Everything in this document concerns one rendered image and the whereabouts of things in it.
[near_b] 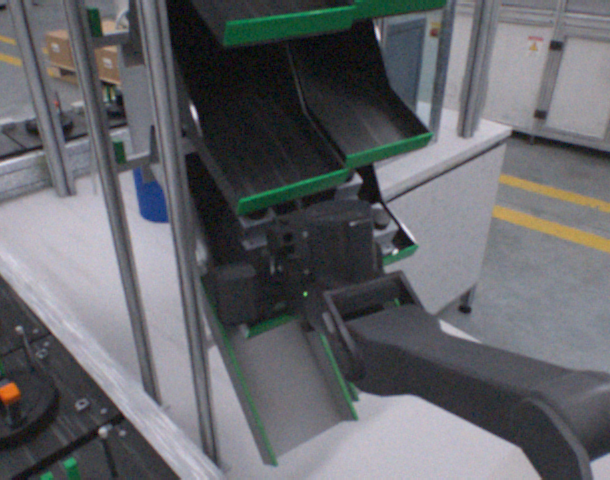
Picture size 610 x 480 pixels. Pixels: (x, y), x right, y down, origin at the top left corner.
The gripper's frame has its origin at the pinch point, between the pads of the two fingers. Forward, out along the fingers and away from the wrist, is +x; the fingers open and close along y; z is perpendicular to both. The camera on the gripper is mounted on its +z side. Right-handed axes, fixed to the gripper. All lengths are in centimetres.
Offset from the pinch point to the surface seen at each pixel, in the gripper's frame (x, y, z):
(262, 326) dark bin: -1.7, 3.6, -5.9
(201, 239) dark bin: 6.9, 7.5, 2.7
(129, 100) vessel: 88, 2, 15
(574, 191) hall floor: 193, -272, -60
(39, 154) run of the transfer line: 126, 24, 0
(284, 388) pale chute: 7.0, -1.9, -20.1
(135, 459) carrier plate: 12.2, 17.9, -27.9
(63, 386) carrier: 29.6, 25.5, -24.0
